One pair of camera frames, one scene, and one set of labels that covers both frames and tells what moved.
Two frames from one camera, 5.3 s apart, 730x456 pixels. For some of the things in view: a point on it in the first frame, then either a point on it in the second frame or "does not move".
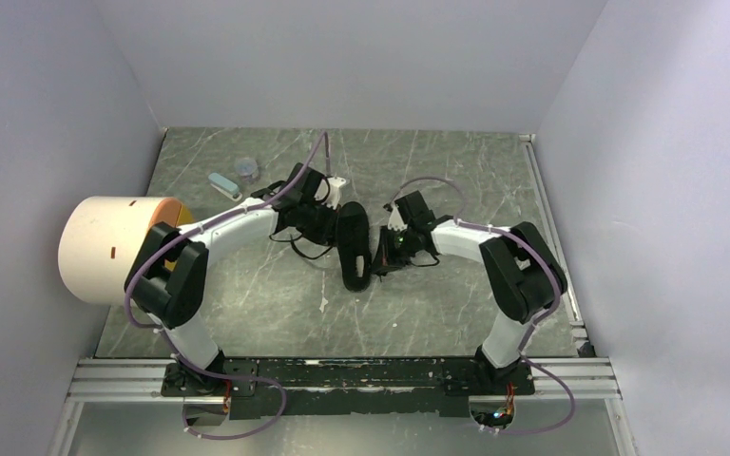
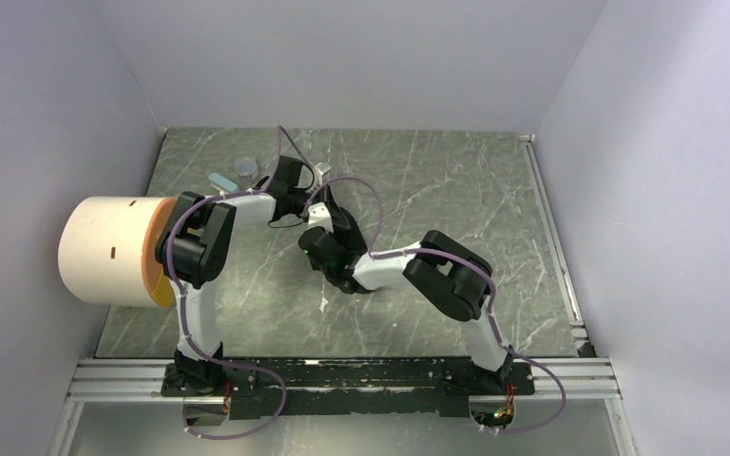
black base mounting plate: (419, 388) does not move
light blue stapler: (224, 186) does not move
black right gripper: (385, 260) → (330, 233)
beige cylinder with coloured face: (102, 239) does not move
